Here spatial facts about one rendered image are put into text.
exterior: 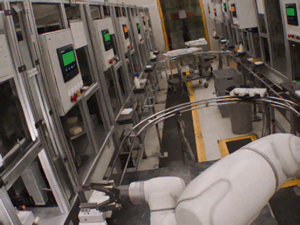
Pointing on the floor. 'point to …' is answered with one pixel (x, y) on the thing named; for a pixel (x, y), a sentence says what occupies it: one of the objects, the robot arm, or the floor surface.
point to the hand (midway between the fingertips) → (84, 197)
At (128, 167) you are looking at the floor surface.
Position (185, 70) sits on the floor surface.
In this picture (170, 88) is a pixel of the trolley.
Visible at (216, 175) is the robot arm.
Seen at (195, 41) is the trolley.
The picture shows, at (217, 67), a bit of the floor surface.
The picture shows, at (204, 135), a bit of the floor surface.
